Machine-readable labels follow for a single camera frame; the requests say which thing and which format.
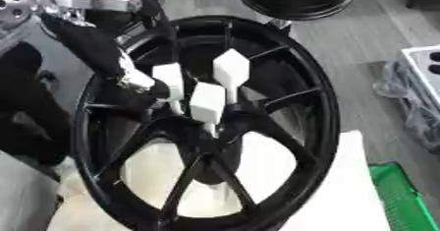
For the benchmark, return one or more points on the white box with holes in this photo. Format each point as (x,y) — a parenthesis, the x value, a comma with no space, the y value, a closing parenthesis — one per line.
(421,69)

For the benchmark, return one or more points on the green plastic crate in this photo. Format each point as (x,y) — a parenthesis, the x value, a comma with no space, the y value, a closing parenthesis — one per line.
(404,199)

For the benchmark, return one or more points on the black spoked wheel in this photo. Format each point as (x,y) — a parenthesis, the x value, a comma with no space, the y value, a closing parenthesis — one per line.
(312,110)

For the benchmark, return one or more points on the clear plastic bag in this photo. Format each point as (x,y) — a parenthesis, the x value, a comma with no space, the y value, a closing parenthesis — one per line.
(415,117)

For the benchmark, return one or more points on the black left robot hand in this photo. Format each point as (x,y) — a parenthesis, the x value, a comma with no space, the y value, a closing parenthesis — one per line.
(86,41)

